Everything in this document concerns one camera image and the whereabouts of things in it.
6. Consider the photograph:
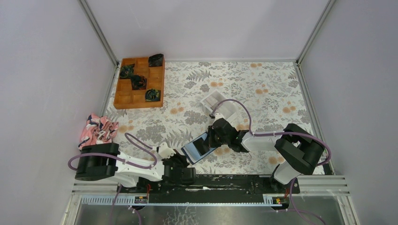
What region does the black credit card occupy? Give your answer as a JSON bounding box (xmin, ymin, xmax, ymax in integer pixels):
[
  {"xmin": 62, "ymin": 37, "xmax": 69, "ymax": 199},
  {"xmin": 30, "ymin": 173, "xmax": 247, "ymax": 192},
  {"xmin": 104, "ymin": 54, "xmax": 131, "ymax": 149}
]
[{"xmin": 193, "ymin": 137, "xmax": 210, "ymax": 156}]

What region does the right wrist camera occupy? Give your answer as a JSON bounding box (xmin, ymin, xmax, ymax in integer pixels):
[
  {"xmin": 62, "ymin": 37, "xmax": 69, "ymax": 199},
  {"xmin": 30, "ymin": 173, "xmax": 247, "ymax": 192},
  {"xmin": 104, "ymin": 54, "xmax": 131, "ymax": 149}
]
[{"xmin": 209, "ymin": 112, "xmax": 225, "ymax": 122}]

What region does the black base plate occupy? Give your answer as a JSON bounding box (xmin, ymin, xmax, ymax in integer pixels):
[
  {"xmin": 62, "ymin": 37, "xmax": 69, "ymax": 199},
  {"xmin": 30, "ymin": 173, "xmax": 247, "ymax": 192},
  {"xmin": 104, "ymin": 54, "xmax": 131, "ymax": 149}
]
[{"xmin": 121, "ymin": 174, "xmax": 291, "ymax": 203}]

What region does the white plastic card box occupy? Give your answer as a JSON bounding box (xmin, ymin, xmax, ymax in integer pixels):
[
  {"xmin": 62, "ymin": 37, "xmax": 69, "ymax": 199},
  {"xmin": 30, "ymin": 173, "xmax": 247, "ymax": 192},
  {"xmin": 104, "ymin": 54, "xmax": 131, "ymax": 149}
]
[{"xmin": 199, "ymin": 90, "xmax": 240, "ymax": 123}]

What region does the pink patterned cloth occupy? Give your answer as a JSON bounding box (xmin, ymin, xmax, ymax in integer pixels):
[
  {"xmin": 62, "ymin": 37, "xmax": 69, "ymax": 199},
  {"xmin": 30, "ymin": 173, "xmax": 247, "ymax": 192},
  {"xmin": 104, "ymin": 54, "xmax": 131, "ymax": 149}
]
[{"xmin": 78, "ymin": 113, "xmax": 119, "ymax": 150}]

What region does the wooden compartment tray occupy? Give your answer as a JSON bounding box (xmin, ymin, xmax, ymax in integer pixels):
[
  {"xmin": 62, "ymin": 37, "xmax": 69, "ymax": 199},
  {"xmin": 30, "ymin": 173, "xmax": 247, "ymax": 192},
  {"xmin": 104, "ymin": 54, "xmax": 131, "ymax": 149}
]
[{"xmin": 113, "ymin": 53, "xmax": 165, "ymax": 110}]

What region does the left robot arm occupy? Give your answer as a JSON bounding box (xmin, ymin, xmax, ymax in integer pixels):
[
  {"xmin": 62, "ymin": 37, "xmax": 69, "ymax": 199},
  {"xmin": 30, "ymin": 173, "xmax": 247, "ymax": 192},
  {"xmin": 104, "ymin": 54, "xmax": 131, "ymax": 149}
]
[{"xmin": 75, "ymin": 142, "xmax": 197, "ymax": 193}]

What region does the blue leather card holder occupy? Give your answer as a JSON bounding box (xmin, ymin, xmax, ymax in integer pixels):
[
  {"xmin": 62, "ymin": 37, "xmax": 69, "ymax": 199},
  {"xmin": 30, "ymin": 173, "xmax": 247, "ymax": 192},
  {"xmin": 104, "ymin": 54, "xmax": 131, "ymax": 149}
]
[{"xmin": 181, "ymin": 132, "xmax": 216, "ymax": 165}]

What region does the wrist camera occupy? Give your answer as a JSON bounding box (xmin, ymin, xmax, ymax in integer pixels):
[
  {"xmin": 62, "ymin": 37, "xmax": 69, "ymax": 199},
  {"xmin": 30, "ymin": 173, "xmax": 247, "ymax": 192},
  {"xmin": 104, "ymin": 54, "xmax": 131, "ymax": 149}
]
[
  {"xmin": 209, "ymin": 112, "xmax": 225, "ymax": 122},
  {"xmin": 157, "ymin": 142, "xmax": 176, "ymax": 159}
]

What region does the floral tablecloth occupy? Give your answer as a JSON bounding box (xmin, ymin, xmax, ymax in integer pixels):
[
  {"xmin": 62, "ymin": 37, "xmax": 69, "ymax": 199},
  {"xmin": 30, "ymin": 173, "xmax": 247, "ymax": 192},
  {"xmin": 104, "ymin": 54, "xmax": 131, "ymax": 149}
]
[{"xmin": 105, "ymin": 62, "xmax": 312, "ymax": 160}]

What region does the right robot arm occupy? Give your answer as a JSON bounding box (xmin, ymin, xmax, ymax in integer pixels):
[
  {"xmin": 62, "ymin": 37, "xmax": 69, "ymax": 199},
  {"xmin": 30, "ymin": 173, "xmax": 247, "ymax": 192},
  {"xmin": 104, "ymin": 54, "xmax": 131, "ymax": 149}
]
[{"xmin": 204, "ymin": 119, "xmax": 324, "ymax": 193}]

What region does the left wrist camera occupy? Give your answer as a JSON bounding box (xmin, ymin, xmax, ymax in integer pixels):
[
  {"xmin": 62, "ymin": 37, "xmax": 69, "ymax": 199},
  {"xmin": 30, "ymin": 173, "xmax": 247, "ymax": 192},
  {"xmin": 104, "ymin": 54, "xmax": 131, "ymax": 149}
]
[{"xmin": 157, "ymin": 142, "xmax": 176, "ymax": 159}]

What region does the dark rolled cloth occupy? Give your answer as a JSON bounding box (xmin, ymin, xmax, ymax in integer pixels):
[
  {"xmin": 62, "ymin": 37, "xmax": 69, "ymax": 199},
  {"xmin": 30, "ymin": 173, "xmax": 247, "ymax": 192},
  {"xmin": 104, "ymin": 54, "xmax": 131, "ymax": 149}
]
[
  {"xmin": 145, "ymin": 89, "xmax": 161, "ymax": 102},
  {"xmin": 119, "ymin": 64, "xmax": 135, "ymax": 79},
  {"xmin": 148, "ymin": 53, "xmax": 164, "ymax": 68},
  {"xmin": 130, "ymin": 75, "xmax": 147, "ymax": 90}
]

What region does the dark rolled cloth bottom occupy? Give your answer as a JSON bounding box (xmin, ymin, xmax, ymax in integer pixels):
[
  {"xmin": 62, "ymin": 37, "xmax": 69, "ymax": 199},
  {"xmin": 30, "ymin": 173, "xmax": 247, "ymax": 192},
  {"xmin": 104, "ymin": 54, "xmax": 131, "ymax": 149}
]
[{"xmin": 145, "ymin": 89, "xmax": 161, "ymax": 102}]

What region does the dark rolled cloth top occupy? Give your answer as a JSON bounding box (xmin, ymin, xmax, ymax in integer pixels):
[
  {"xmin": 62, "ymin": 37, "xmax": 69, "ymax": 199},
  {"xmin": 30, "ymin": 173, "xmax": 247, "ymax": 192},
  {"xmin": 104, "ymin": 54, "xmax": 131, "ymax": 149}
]
[{"xmin": 148, "ymin": 53, "xmax": 164, "ymax": 68}]

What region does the dark rolled cloth left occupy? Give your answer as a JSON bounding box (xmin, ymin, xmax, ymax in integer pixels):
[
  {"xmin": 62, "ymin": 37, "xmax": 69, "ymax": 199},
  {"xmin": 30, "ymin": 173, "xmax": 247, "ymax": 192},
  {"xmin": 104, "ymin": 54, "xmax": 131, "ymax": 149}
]
[{"xmin": 119, "ymin": 64, "xmax": 135, "ymax": 79}]

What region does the stack of cards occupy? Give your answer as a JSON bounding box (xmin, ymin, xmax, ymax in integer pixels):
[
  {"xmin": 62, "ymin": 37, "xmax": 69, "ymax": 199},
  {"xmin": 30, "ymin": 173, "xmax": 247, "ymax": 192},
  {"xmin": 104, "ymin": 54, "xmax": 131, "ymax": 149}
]
[{"xmin": 202, "ymin": 92, "xmax": 226, "ymax": 111}]

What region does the dark rolled cloth middle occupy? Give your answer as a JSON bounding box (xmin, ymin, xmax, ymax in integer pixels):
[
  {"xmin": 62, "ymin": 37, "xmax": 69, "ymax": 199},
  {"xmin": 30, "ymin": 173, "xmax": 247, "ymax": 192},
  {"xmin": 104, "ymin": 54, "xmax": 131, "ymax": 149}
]
[{"xmin": 130, "ymin": 75, "xmax": 147, "ymax": 90}]

